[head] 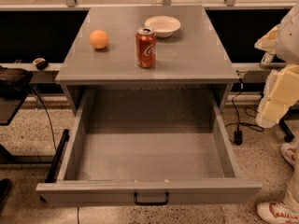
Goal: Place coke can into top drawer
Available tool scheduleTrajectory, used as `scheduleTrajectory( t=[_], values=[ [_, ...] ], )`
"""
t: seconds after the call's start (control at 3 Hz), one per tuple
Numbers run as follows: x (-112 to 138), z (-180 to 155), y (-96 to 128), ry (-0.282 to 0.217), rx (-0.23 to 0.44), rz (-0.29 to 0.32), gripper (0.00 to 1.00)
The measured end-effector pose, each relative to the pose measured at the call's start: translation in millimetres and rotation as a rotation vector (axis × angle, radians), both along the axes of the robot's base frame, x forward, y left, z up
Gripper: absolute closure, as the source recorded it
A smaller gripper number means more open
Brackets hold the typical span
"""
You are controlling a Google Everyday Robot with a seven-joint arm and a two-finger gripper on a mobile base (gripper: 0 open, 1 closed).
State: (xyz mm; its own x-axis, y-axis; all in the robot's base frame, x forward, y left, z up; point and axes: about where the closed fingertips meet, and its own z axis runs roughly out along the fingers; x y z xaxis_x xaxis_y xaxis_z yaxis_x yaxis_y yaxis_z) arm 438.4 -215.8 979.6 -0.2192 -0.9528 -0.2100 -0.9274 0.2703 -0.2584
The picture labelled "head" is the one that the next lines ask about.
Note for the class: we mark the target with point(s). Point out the white bowl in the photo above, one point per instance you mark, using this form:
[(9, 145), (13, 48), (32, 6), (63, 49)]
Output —
[(164, 26)]

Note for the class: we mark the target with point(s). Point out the dark side table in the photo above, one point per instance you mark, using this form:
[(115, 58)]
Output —
[(9, 108)]

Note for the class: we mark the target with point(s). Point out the red white left sneaker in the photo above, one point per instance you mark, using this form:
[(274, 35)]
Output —
[(277, 213)]

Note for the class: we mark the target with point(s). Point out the red white sneaker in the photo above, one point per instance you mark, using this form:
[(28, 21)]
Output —
[(288, 152), (277, 213)]

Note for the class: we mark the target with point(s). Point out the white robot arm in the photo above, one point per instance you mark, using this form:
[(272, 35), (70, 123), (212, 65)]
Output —
[(287, 46)]

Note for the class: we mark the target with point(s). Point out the red coke can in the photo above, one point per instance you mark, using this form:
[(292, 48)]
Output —
[(145, 44)]

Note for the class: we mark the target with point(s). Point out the orange fruit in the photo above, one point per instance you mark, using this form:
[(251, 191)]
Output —
[(98, 39)]

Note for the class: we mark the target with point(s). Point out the black shoe tip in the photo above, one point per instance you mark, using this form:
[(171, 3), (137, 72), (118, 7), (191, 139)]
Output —
[(5, 189)]

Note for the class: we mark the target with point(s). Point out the black table leg frame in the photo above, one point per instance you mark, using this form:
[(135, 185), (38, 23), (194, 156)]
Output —
[(7, 158)]

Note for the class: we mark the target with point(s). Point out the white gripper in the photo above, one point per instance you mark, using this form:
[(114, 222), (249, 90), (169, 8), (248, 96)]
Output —
[(289, 41)]

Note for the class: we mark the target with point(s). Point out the grey cabinet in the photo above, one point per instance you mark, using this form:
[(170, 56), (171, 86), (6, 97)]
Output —
[(191, 55)]

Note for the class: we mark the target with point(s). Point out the small bottle on ledge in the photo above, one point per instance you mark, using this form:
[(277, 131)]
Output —
[(267, 59)]

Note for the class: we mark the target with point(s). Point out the tape measure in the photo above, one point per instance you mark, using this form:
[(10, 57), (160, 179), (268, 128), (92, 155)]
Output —
[(40, 63)]

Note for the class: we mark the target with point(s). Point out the open grey top drawer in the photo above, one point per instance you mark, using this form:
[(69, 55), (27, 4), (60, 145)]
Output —
[(148, 141)]

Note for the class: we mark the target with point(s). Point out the red white right sneaker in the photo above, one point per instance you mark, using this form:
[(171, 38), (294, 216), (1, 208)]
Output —
[(288, 152)]

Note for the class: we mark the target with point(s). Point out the black bag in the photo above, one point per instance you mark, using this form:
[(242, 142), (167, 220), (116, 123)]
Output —
[(14, 82)]

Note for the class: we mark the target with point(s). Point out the black stand base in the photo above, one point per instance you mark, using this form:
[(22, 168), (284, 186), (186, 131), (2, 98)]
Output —
[(291, 114)]

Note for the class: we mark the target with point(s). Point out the black drawer handle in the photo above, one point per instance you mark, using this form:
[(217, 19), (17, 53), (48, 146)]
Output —
[(156, 199)]

